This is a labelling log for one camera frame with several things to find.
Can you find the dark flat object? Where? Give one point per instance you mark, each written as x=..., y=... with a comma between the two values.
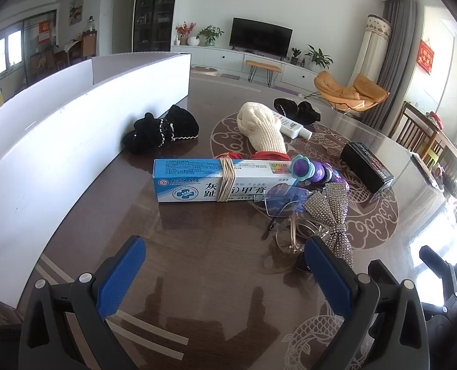
x=426, y=171

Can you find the white plastic bottle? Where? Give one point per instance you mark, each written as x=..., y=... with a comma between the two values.
x=292, y=126

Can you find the black flat television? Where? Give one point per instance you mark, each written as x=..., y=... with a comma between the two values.
x=261, y=38

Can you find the black cloth with white trim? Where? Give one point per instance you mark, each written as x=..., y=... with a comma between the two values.
x=151, y=131

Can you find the brown patterned desktop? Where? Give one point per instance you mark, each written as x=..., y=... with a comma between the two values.
x=213, y=258

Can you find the black cardboard box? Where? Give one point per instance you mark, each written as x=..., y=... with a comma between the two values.
x=367, y=165

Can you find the white television cabinet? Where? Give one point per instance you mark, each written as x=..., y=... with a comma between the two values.
x=228, y=59

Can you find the tan rubber band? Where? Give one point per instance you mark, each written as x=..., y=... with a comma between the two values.
x=227, y=179

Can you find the silver rhinestone bow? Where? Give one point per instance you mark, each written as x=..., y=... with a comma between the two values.
x=330, y=208

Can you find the clear plastic hair clip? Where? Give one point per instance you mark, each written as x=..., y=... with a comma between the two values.
x=290, y=239

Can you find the orange lounge chair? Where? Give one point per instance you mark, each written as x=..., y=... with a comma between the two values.
x=344, y=92

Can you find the red shiny packet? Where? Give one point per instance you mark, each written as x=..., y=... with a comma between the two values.
x=268, y=155

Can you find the cluttered wooden table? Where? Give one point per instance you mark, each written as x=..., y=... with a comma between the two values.
x=450, y=154

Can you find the purple toy wand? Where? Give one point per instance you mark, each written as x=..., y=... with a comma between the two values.
x=313, y=171

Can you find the slatted wooden chair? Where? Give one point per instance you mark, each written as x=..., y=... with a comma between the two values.
x=413, y=123

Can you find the orange bench with black legs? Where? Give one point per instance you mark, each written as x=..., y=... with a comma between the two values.
x=263, y=65

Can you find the round white vase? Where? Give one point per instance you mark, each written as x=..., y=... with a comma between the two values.
x=193, y=41

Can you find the cream knit glove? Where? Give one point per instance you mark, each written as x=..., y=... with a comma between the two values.
x=259, y=123

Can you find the dark glass display cabinet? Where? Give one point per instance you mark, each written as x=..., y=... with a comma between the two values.
x=155, y=11

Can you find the red flowers in vase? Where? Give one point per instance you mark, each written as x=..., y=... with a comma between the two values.
x=183, y=30

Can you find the framed wall painting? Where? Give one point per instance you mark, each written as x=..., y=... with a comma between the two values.
x=76, y=10

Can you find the covered standing air conditioner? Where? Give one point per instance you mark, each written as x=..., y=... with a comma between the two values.
x=372, y=46

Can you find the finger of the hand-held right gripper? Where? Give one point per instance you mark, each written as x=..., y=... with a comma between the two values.
x=380, y=273
x=444, y=273

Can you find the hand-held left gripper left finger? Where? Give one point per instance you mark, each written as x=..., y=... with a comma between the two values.
x=120, y=277

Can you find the blue and white ointment box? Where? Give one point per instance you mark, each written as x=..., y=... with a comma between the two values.
x=190, y=181

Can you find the rimless blue-tinted glasses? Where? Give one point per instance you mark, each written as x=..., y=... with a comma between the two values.
x=286, y=198

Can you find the black velvet cloth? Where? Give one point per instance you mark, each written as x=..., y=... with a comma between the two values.
x=305, y=111

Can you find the leafy green potted plant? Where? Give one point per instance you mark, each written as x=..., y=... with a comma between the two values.
x=210, y=34

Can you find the grey curtain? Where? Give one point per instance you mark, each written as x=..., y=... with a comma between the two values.
x=399, y=57

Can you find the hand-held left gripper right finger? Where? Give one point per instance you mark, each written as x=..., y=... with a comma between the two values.
x=328, y=281

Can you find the small potted plant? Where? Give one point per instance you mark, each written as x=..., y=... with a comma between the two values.
x=295, y=56

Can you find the large-leaf potted plant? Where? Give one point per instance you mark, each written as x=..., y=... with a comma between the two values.
x=319, y=58

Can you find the red wall hanging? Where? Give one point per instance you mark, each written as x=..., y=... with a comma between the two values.
x=424, y=57

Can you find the red door poster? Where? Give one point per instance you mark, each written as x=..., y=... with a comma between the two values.
x=44, y=31

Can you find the clear water jug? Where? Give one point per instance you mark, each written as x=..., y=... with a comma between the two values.
x=91, y=25

